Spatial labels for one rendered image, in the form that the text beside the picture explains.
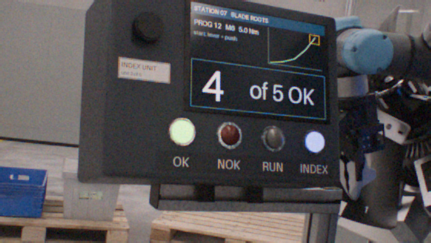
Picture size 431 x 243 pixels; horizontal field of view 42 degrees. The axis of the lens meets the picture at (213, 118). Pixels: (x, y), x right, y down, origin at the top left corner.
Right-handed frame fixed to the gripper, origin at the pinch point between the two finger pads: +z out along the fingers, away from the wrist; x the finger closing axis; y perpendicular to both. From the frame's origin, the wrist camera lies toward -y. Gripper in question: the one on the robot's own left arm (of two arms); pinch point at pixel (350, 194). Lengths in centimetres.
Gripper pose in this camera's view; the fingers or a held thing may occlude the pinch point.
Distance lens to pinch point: 119.1
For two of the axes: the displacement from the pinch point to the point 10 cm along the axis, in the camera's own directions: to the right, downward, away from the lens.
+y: 9.0, -2.1, 3.9
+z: 1.5, 9.7, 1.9
